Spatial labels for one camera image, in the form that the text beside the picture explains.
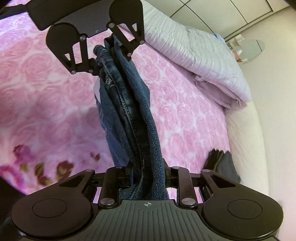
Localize blue denim jeans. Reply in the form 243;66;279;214
93;35;169;200

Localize folded black clothes stack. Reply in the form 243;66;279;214
203;149;241;183

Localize cream padded headboard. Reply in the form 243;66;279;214
225;102;283;206

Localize white striped rolled duvet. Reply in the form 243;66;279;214
142;1;252;109

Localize round glass side table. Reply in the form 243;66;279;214
226;34;265;63

